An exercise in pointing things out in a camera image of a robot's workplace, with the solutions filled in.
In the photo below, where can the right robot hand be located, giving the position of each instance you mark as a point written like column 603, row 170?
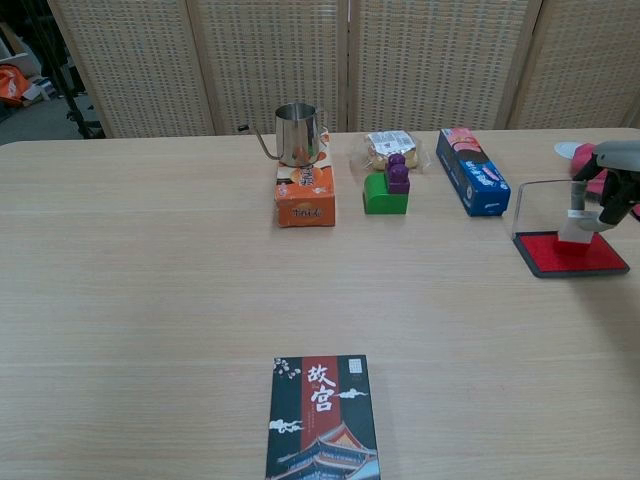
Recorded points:
column 617, row 192

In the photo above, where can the stainless steel gooseneck pitcher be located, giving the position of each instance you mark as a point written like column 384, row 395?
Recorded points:
column 295, row 135

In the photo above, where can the green toy block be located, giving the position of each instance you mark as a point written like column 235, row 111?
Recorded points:
column 382, row 196

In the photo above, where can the orange printed carton box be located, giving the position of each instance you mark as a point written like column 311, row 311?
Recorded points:
column 305, row 200

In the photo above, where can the purple toy block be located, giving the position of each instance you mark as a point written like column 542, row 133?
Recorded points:
column 398, row 173

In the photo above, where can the black Forbidden City printed box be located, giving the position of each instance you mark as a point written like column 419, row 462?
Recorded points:
column 324, row 418

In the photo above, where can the white round disc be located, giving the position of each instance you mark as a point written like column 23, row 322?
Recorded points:
column 565, row 149

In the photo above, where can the white and red stamp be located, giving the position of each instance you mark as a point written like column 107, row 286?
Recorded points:
column 575, row 231

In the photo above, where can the black tripod stand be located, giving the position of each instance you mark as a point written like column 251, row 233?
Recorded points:
column 70, row 95

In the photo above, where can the wooden rattan folding screen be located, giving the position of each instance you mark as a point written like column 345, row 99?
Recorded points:
column 320, row 65

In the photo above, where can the red ink pad with lid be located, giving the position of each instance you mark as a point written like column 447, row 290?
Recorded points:
column 570, row 255

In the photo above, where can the pink cloth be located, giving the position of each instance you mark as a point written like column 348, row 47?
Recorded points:
column 581, row 155

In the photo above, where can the orange bag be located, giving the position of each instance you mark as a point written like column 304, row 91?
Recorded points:
column 12, row 86

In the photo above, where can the blue cookie box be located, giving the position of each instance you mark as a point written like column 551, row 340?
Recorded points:
column 470, row 172

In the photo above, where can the bread in clear wrapper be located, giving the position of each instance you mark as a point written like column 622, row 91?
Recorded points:
column 390, row 146

